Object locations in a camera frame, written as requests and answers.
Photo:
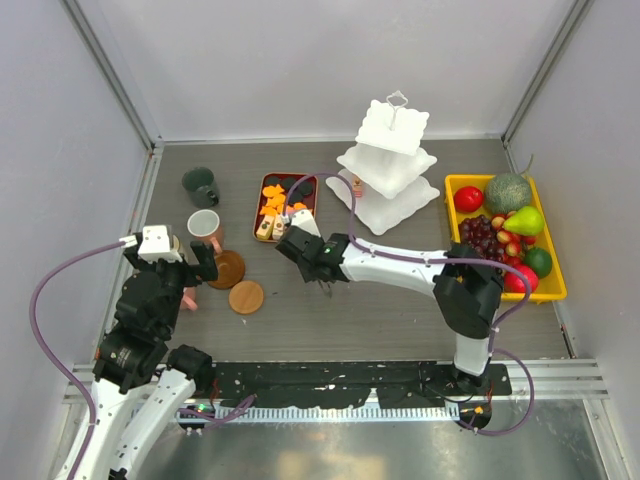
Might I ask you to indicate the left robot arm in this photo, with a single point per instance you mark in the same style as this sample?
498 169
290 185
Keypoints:
139 383

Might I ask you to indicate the red apple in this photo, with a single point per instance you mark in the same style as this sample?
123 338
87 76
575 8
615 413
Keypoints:
468 199

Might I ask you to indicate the green melon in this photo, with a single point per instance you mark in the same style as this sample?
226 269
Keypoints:
508 192

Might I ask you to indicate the light wooden coaster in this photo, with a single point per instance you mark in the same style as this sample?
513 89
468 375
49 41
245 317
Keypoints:
246 297

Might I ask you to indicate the green lime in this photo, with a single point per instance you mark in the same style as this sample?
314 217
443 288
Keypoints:
540 261

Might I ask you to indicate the white three-tier stand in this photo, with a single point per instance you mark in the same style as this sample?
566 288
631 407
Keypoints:
389 160

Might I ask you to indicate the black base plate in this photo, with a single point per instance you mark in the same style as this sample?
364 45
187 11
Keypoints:
342 385

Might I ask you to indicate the pink mug near arm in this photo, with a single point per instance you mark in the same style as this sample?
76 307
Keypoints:
188 301

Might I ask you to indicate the red dessert tray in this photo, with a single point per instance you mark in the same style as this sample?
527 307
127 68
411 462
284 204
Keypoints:
307 186

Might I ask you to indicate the metal serving tongs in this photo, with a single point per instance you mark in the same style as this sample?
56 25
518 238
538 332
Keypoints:
325 288

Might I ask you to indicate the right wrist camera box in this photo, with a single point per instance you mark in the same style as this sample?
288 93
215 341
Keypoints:
302 219

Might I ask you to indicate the red cherries cluster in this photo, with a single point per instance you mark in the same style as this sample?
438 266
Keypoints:
515 246

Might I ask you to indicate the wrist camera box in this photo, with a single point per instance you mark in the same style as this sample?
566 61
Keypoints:
302 219
152 243

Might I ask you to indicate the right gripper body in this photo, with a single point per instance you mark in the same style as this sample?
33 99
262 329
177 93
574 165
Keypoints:
306 273

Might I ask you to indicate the green pear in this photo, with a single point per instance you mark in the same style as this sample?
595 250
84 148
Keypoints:
528 221

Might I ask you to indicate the dark brown wooden saucer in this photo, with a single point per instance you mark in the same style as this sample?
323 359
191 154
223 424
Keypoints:
231 270

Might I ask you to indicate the dark green mug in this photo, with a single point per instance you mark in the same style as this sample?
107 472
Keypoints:
201 187

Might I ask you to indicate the yellow fruit bin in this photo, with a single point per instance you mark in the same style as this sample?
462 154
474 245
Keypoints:
552 287

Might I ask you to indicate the pink mug white inside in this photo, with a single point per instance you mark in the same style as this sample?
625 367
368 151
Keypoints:
205 225

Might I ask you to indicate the purple grape bunch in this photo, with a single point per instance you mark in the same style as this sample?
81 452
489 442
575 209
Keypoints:
478 233

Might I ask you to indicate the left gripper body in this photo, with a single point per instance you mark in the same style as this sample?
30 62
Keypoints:
176 275

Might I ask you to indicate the orange fish cookies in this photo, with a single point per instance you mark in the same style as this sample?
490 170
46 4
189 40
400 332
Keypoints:
277 201

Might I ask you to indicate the cream cake slice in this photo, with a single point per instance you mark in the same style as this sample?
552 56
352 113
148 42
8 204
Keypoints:
279 228

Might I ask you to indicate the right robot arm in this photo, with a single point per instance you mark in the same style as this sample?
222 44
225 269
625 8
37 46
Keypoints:
466 289

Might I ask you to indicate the red pomegranate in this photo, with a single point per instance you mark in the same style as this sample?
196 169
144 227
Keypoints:
515 282

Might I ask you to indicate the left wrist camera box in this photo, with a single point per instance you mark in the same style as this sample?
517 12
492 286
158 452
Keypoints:
152 243

